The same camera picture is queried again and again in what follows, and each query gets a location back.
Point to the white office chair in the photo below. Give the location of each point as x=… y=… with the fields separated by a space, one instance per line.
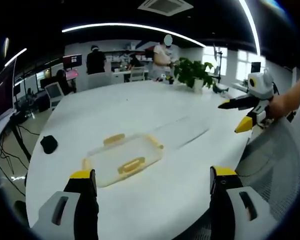
x=54 y=93
x=137 y=74

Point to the clear plastic food container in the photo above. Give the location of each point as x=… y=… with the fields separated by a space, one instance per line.
x=125 y=160

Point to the red screen monitor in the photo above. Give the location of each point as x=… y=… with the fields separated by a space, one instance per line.
x=72 y=61

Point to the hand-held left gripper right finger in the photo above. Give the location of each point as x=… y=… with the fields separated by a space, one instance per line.
x=230 y=202

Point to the ceiling air vent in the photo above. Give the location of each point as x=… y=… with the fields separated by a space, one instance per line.
x=165 y=5

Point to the black cloth object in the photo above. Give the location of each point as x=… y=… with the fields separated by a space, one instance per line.
x=49 y=144

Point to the black tripod stand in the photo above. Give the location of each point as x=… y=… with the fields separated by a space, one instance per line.
x=217 y=62

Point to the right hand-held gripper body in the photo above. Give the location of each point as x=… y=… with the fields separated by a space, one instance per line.
x=259 y=97

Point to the green potted plant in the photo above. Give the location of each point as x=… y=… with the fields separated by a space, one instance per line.
x=193 y=72

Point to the grey mesh office chair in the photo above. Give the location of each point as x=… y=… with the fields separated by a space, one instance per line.
x=272 y=170

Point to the computer monitor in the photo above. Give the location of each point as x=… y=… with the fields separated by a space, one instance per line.
x=2 y=97

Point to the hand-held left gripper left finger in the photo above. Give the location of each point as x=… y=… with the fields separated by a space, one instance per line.
x=72 y=205

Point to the person's right hand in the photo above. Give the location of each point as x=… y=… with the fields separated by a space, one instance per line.
x=277 y=107

